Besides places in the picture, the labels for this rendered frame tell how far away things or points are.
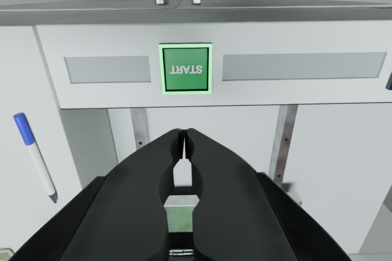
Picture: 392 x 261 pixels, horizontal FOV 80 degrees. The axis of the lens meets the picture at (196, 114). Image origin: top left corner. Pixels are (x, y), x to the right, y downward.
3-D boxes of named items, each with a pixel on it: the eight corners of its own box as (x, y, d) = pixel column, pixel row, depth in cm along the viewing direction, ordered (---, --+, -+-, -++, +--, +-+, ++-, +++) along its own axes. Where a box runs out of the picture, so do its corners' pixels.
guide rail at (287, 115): (262, 251, 64) (265, 263, 61) (255, 251, 64) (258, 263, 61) (296, 73, 41) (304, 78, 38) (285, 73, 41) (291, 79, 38)
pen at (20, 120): (57, 205, 33) (19, 116, 26) (50, 205, 33) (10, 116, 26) (60, 199, 34) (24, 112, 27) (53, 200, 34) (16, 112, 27)
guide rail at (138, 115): (163, 254, 64) (161, 266, 61) (155, 254, 63) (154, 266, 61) (141, 76, 41) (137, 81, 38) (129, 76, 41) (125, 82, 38)
